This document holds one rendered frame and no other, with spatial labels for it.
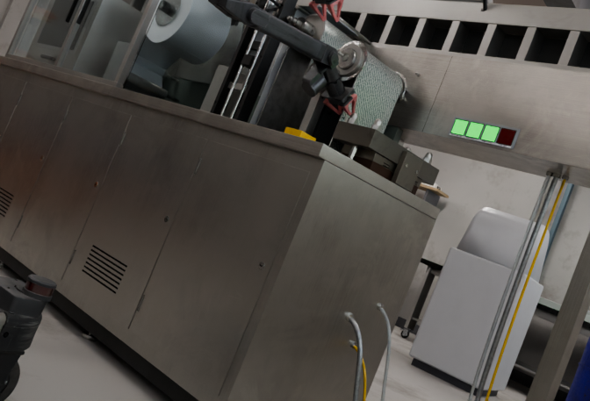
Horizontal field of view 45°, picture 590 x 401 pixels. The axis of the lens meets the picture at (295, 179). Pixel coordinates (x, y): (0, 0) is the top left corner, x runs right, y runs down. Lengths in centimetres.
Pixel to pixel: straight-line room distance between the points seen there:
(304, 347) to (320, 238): 34
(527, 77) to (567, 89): 15
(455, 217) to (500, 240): 322
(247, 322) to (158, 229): 56
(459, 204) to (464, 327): 349
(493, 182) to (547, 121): 652
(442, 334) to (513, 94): 348
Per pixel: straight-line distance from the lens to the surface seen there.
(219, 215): 219
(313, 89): 222
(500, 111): 244
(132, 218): 253
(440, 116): 255
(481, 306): 562
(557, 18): 252
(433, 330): 572
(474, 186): 893
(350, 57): 241
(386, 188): 220
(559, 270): 842
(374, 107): 248
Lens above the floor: 66
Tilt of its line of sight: 4 degrees up
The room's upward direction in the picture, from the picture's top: 22 degrees clockwise
